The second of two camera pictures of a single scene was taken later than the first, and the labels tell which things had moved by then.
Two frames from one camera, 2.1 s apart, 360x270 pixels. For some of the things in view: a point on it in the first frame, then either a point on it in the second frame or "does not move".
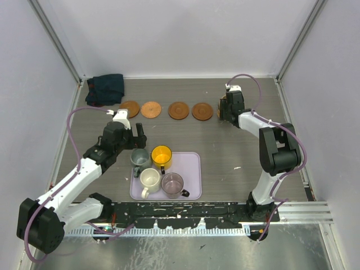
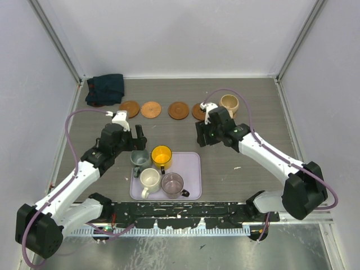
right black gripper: (223, 115) → (202, 129)
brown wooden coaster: (133, 108) does not move
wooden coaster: (151, 109) does not move
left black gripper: (138, 142) does not move
